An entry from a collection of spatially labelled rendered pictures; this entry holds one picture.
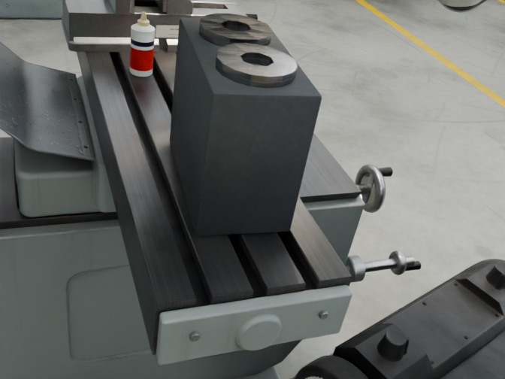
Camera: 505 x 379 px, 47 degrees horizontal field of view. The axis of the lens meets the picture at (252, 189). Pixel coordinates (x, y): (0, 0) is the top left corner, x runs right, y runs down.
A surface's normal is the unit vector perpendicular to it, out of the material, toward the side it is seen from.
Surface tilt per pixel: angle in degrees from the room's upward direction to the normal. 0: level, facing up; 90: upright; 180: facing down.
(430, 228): 0
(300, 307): 90
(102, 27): 90
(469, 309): 0
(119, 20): 90
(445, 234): 0
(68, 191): 90
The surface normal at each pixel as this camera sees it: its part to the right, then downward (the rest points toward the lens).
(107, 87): 0.15, -0.81
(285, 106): 0.25, 0.58
